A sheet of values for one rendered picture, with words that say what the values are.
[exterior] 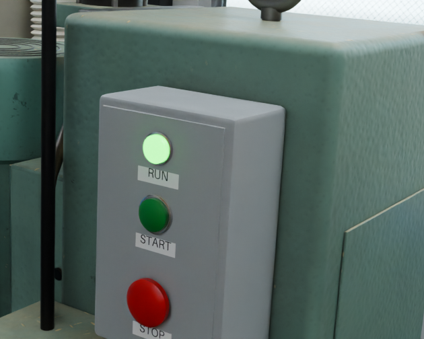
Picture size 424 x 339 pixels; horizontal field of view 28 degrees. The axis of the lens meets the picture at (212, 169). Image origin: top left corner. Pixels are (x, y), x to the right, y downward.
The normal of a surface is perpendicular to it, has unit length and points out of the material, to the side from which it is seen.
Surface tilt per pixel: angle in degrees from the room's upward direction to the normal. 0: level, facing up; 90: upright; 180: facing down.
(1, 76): 90
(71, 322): 0
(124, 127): 90
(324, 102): 90
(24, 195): 90
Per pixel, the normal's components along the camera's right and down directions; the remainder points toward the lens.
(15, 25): 0.86, 0.17
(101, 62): -0.56, 0.18
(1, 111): 0.26, 0.26
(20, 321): 0.05, -0.97
